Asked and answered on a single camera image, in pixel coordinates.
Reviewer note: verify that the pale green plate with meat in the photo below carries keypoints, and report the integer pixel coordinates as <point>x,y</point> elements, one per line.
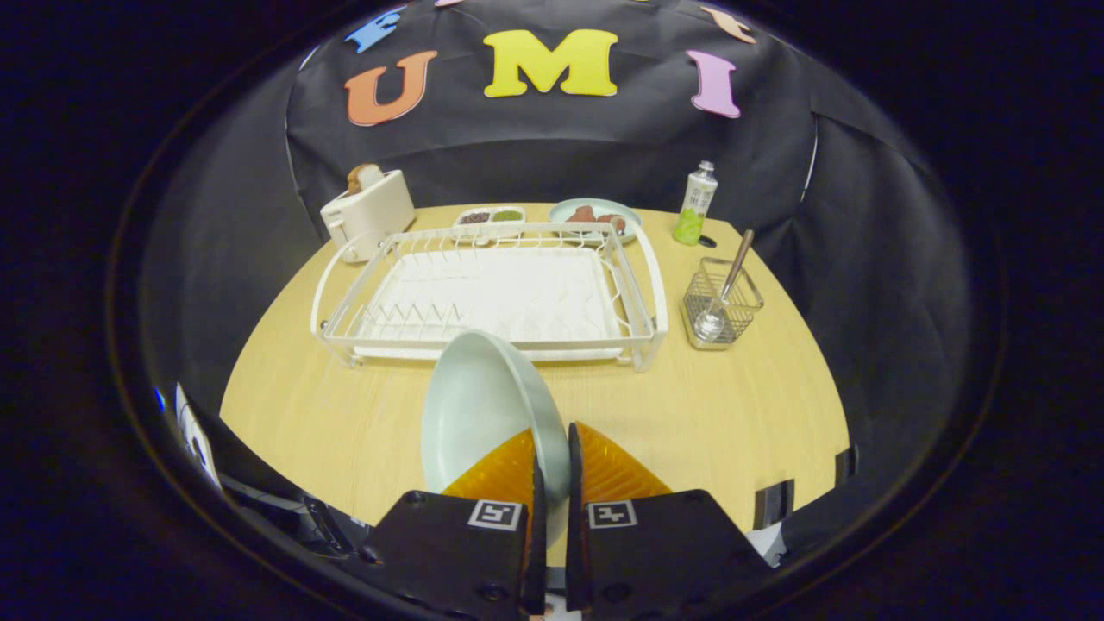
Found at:
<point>561,211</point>

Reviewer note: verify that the brown meat piece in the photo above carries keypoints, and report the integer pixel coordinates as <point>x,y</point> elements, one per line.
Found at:
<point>582,214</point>
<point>611,222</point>

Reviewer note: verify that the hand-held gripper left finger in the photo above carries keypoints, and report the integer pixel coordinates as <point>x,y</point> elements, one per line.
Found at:
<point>538,552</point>

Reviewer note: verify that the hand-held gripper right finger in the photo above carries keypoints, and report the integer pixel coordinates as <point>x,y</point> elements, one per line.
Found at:
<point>576,552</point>

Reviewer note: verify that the green drink bottle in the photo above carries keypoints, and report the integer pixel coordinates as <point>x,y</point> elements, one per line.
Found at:
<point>694,207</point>

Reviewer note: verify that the white divided sauce dish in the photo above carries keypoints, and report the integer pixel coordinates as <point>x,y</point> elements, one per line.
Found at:
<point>490,216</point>

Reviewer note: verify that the bread slice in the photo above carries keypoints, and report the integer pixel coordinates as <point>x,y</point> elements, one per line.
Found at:
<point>366,177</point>

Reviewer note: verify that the black table edge bracket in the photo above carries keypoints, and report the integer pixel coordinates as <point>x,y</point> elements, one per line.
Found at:
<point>774,504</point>
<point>845,464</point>

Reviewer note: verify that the white dish rack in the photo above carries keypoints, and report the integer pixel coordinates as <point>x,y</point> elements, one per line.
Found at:
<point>517,297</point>

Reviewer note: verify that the white toaster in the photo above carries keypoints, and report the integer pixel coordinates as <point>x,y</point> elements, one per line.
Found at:
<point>371,216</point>

